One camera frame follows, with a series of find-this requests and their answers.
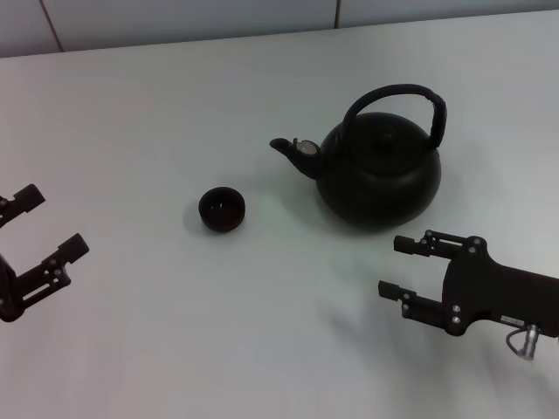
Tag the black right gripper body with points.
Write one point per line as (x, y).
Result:
(485, 292)

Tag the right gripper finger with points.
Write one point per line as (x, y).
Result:
(388, 290)
(406, 245)

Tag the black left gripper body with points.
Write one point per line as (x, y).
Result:
(9, 297)

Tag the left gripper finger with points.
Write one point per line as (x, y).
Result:
(72, 249)
(28, 198)

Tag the black round teapot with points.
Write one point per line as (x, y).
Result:
(375, 183)

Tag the small black teacup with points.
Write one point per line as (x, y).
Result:
(222, 216)

